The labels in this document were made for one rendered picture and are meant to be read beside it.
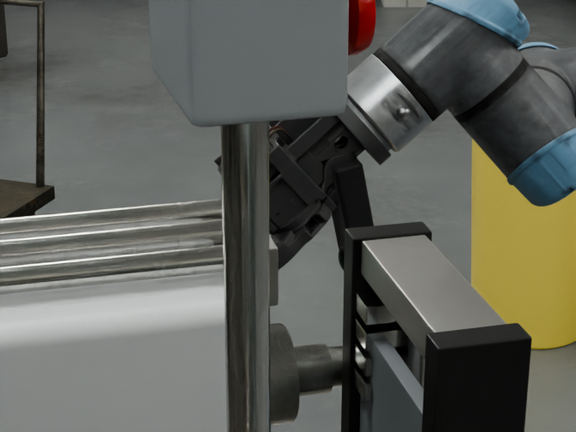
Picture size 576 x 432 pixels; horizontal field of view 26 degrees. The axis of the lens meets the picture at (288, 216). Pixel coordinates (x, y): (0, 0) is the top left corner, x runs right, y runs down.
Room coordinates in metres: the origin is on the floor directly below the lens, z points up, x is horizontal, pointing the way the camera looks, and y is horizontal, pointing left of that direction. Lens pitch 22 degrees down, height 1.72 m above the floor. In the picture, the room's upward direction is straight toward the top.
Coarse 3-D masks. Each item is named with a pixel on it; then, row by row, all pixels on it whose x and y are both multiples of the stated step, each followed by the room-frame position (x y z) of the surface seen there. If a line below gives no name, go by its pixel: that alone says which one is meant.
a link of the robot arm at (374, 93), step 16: (368, 64) 0.99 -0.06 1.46; (352, 80) 0.98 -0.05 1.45; (368, 80) 0.97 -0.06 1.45; (384, 80) 0.97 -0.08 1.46; (352, 96) 0.97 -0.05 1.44; (368, 96) 0.96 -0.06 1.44; (384, 96) 0.96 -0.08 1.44; (400, 96) 0.96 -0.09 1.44; (368, 112) 0.96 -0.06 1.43; (384, 112) 0.95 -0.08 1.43; (400, 112) 0.95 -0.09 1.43; (416, 112) 0.96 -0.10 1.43; (384, 128) 0.95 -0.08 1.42; (400, 128) 0.96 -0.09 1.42; (416, 128) 0.97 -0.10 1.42; (384, 144) 0.96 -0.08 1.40; (400, 144) 0.97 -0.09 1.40
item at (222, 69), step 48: (192, 0) 0.35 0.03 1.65; (240, 0) 0.36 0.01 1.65; (288, 0) 0.36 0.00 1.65; (336, 0) 0.36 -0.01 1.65; (192, 48) 0.35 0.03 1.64; (240, 48) 0.36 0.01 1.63; (288, 48) 0.36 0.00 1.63; (336, 48) 0.36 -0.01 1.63; (192, 96) 0.35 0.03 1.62; (240, 96) 0.36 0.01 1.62; (288, 96) 0.36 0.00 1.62; (336, 96) 0.36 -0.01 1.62
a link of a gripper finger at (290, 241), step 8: (312, 224) 0.95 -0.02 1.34; (288, 232) 0.93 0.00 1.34; (296, 232) 0.94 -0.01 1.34; (304, 232) 0.93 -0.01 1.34; (280, 240) 0.93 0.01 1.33; (288, 240) 0.93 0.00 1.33; (296, 240) 0.93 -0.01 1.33; (304, 240) 0.93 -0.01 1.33; (280, 248) 0.92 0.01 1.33; (288, 248) 0.92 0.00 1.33; (296, 248) 0.93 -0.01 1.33; (280, 256) 0.92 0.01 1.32; (288, 256) 0.92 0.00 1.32; (280, 264) 0.92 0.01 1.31
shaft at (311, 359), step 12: (300, 348) 0.71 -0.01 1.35; (312, 348) 0.71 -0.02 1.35; (324, 348) 0.71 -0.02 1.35; (336, 348) 0.71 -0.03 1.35; (300, 360) 0.70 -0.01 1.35; (312, 360) 0.70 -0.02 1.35; (324, 360) 0.70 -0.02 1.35; (336, 360) 0.70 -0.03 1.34; (300, 372) 0.69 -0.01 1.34; (312, 372) 0.69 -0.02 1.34; (324, 372) 0.70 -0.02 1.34; (336, 372) 0.70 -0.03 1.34; (300, 384) 0.69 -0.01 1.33; (312, 384) 0.69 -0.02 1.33; (324, 384) 0.70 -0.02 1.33; (336, 384) 0.70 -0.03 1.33
